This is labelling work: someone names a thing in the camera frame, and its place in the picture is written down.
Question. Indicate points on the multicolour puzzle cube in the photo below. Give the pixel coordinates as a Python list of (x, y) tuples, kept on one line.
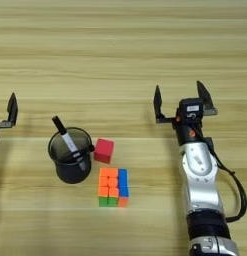
[(111, 186)]

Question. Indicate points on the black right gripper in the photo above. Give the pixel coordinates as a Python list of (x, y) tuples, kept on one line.
[(190, 131)]

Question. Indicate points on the red cube block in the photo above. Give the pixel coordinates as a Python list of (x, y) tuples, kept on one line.
[(103, 150)]

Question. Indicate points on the black mesh pen cup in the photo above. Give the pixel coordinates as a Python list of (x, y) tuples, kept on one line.
[(70, 171)]

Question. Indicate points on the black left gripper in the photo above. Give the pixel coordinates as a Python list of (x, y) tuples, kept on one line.
[(0, 125)]

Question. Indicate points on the white marker with black cap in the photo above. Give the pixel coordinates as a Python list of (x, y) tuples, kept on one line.
[(69, 140)]

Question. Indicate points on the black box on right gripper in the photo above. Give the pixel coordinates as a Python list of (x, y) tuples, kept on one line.
[(191, 108)]

